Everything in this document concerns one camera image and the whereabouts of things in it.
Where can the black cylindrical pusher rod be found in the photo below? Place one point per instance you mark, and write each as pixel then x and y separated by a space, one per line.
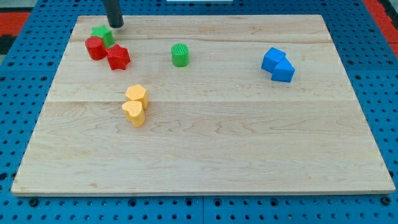
pixel 113 13

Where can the green cylinder block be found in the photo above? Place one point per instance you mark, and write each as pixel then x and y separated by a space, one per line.
pixel 180 55

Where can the red star block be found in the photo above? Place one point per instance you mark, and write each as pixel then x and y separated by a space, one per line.
pixel 118 57

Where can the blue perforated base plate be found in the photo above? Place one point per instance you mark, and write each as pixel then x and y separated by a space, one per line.
pixel 34 35

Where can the light wooden board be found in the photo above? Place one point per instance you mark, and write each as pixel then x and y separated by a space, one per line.
pixel 218 126

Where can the yellow pentagon block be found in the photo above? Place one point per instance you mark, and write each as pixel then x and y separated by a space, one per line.
pixel 138 93

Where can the green star block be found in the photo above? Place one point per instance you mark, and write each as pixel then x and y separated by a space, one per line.
pixel 105 34

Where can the yellow heart block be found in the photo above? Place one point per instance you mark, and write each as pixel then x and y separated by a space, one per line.
pixel 134 112

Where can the blue triangular block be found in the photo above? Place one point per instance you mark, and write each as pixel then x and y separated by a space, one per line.
pixel 283 71

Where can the blue cube block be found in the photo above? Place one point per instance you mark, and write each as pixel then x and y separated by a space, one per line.
pixel 271 58

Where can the red cylinder block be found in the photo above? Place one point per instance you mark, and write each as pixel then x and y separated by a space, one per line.
pixel 96 48

